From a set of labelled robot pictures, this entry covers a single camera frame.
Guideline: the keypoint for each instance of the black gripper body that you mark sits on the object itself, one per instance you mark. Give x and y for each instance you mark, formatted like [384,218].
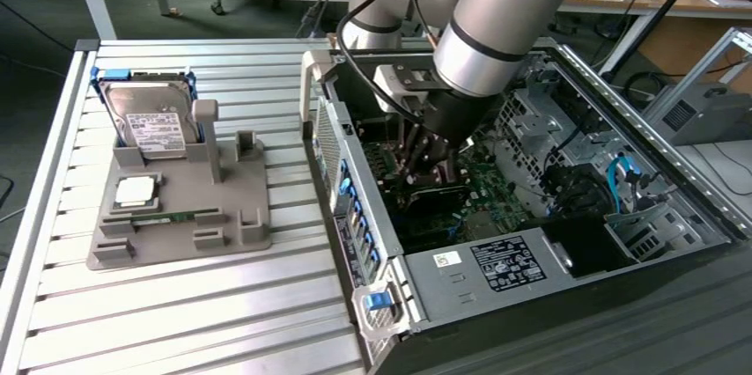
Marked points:
[460,117]

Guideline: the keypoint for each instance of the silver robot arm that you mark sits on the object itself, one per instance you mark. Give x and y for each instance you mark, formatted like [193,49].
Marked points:
[499,18]

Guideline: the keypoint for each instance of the green motherboard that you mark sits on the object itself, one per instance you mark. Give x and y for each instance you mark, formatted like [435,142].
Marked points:
[493,190]

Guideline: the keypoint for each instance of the perforated metal disk bay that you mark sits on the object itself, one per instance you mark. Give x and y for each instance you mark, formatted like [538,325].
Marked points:
[539,128]

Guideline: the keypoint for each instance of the silver chipset heatsink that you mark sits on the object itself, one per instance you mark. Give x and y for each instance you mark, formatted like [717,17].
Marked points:
[486,223]

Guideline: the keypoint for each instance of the open grey PC case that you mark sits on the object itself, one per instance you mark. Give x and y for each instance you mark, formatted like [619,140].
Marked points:
[375,208]

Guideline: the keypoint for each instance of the grey power supply unit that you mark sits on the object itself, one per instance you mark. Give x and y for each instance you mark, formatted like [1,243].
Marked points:
[463,278]

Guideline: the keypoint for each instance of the blue case latch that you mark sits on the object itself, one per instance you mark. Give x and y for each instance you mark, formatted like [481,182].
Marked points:
[375,302]

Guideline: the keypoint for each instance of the grey computer tower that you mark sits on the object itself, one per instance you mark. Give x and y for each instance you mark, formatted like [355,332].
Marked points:
[710,115]

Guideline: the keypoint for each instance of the green RAM stick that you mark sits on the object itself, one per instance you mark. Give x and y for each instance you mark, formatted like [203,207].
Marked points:
[164,218]

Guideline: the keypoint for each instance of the silver hard disk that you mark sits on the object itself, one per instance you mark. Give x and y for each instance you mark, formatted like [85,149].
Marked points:
[149,124]

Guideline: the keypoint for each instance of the grey parts rack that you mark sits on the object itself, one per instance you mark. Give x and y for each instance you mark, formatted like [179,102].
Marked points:
[176,243]

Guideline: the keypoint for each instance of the silver CPU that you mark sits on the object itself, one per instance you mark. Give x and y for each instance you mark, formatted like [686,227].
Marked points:
[136,192]

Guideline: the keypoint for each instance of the blue disk caddy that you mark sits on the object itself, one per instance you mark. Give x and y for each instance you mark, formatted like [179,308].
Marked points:
[117,73]

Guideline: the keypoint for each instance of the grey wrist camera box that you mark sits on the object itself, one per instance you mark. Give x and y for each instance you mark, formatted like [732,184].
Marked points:
[399,84]

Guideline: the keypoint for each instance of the grey metal disk bay bracket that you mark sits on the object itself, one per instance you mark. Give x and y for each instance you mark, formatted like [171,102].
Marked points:
[651,234]

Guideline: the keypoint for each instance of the aluminium profile frame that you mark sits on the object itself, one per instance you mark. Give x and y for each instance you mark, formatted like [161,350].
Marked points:
[730,45]

